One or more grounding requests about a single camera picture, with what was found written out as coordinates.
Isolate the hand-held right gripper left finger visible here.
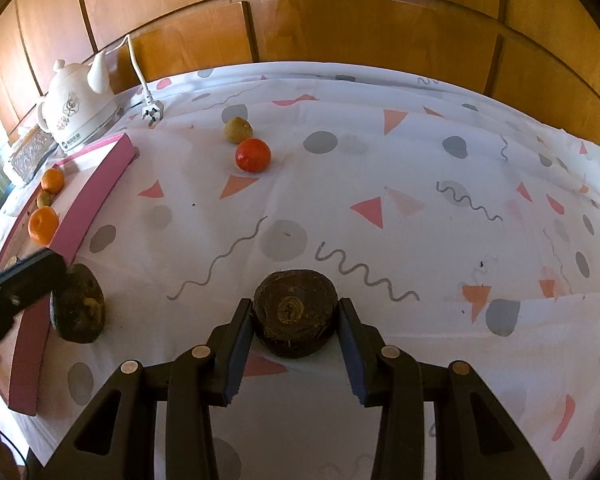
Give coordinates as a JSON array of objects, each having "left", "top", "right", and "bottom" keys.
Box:
[{"left": 40, "top": 298, "right": 255, "bottom": 480}]

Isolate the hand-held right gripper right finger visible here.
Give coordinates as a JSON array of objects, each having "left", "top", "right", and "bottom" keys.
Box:
[{"left": 336, "top": 297, "right": 553, "bottom": 480}]

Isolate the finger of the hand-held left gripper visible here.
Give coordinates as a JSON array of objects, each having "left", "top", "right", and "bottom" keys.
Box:
[{"left": 0, "top": 251, "right": 67, "bottom": 311}]

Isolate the orange with stem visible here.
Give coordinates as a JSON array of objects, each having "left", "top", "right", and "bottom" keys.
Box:
[
  {"left": 28, "top": 206, "right": 60, "bottom": 247},
  {"left": 41, "top": 167, "right": 65, "bottom": 195}
]

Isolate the dark brown root chunk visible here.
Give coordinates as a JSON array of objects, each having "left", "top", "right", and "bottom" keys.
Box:
[
  {"left": 253, "top": 269, "right": 340, "bottom": 359},
  {"left": 49, "top": 263, "right": 107, "bottom": 345}
]

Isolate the shallow pink cardboard box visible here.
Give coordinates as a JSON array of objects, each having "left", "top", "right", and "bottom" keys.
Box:
[{"left": 0, "top": 133, "right": 136, "bottom": 417}]

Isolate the glittery tissue box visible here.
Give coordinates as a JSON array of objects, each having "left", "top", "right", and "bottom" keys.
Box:
[{"left": 7, "top": 127, "right": 58, "bottom": 184}]

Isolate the white ceramic electric kettle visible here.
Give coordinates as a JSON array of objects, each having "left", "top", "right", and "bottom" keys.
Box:
[{"left": 36, "top": 52, "right": 123, "bottom": 155}]

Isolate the red tomato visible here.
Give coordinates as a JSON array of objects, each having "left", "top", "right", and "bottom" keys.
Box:
[{"left": 235, "top": 137, "right": 272, "bottom": 174}]

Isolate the wooden wardrobe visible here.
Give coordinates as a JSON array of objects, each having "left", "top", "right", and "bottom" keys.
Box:
[{"left": 0, "top": 0, "right": 600, "bottom": 146}]

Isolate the white power cord with plug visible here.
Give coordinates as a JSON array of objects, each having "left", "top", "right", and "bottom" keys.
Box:
[{"left": 102, "top": 35, "right": 166, "bottom": 128}]

